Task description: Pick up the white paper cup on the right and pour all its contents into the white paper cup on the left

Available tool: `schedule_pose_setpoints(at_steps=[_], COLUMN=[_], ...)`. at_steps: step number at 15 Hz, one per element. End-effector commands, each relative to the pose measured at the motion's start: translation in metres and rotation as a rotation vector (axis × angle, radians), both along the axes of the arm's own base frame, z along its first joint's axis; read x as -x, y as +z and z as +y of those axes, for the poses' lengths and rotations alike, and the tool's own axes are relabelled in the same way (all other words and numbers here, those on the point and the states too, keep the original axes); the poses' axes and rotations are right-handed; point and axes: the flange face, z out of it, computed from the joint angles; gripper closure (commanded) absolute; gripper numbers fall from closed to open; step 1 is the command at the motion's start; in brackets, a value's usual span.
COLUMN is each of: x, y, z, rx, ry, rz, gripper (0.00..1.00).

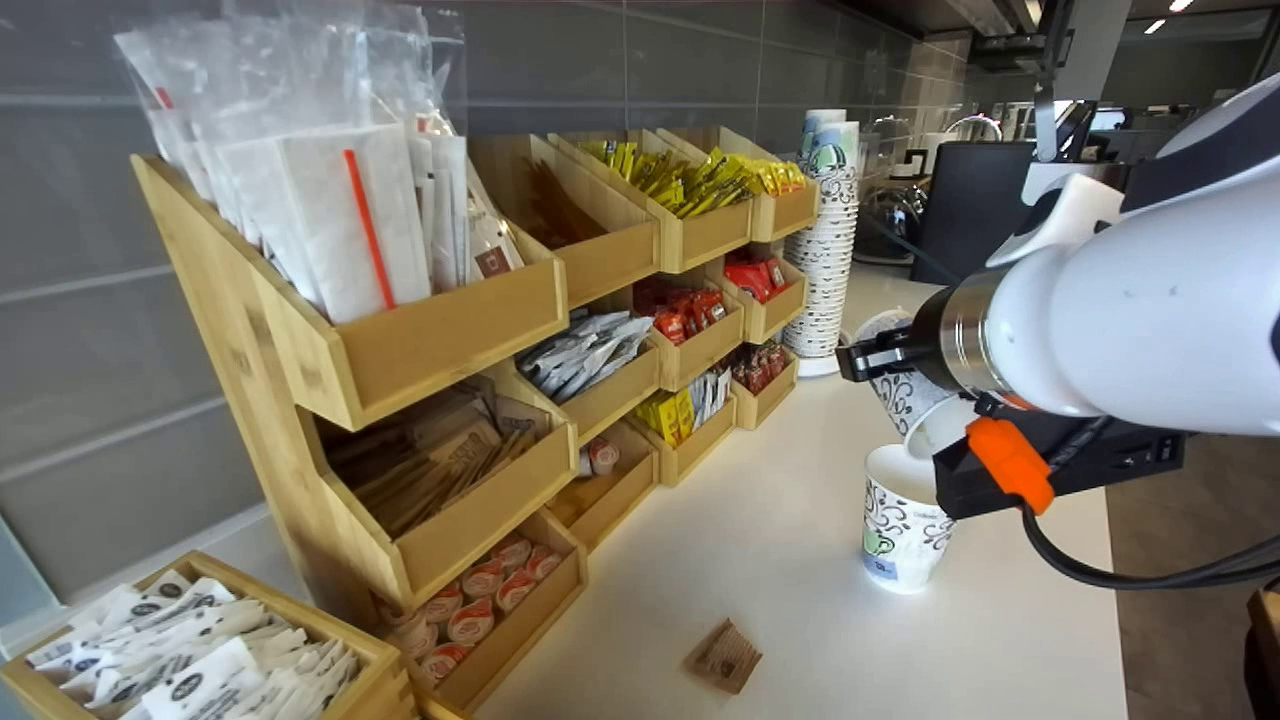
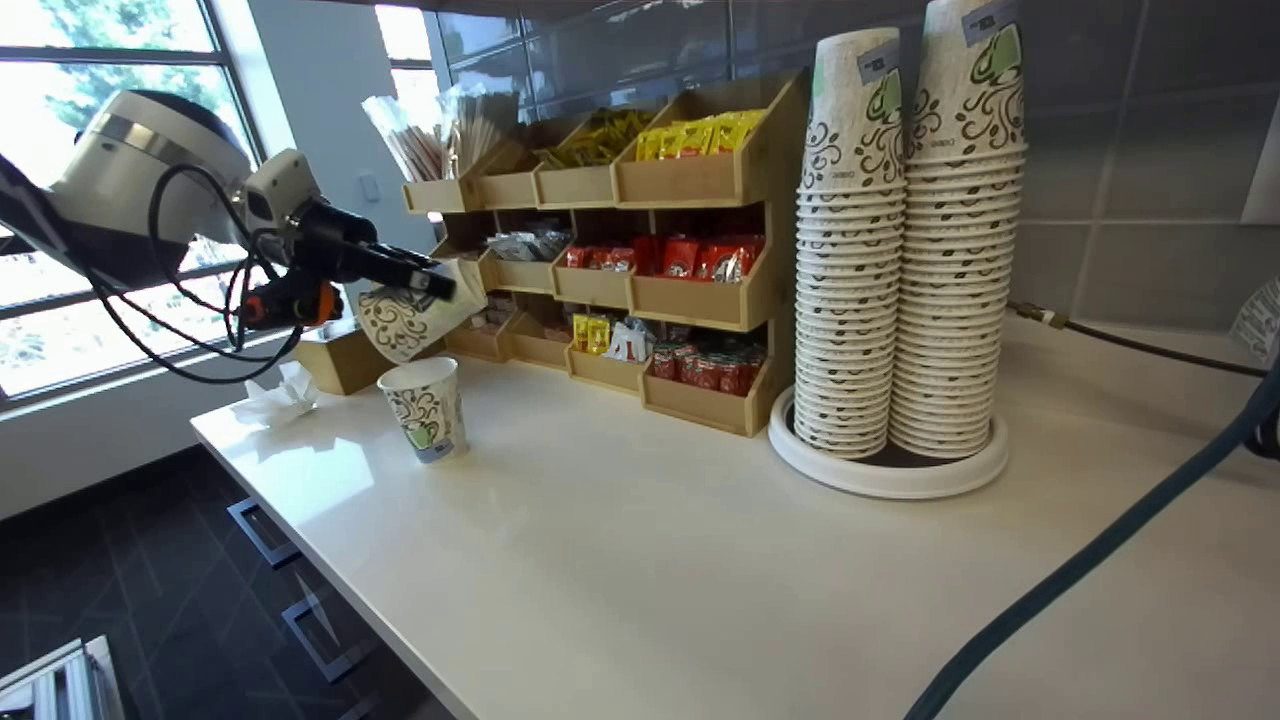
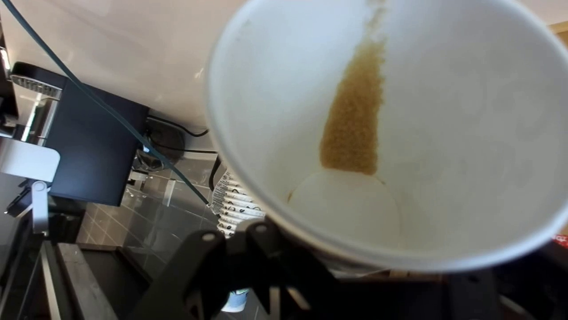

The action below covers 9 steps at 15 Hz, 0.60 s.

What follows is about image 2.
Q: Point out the shorter paper cup stack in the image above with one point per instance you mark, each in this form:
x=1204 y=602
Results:
x=847 y=266

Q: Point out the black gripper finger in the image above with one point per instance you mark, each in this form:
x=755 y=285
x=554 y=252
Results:
x=422 y=277

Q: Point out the white stick sachets pile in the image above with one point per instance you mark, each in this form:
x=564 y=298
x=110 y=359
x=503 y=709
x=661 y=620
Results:
x=526 y=244

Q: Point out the white round tray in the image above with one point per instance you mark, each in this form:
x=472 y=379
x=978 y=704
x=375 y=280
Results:
x=886 y=476

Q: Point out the low wooden packet box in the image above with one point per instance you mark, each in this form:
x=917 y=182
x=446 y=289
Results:
x=343 y=362

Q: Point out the plastic wrapped straws and napkins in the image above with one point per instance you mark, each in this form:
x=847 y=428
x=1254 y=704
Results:
x=427 y=143

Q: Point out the white metal frame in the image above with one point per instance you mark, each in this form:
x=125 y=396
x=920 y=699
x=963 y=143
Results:
x=54 y=687

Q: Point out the white patterned paper cup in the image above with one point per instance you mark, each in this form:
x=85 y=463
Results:
x=403 y=325
x=427 y=413

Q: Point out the crinkled clear plastic bag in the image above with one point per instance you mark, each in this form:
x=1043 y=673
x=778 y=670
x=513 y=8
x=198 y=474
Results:
x=1263 y=323

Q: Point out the crumpled white tissue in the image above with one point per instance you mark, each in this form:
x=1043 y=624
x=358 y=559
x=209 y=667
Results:
x=280 y=402

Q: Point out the wooden condiment rack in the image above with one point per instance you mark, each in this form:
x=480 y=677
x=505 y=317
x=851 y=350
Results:
x=694 y=182

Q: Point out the tall paper cup stack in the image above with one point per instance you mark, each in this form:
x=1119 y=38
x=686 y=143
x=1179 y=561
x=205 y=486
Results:
x=963 y=266

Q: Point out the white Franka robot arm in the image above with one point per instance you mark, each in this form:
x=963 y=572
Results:
x=146 y=175

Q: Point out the yellow sweetener packets pile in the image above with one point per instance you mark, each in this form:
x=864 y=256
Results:
x=700 y=133
x=607 y=138

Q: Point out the dark red sachets pile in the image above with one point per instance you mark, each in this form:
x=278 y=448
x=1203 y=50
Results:
x=704 y=371

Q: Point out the yellow and white tea bags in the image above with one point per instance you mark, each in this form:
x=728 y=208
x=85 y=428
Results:
x=592 y=335

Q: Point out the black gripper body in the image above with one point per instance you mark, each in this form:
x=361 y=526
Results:
x=345 y=244

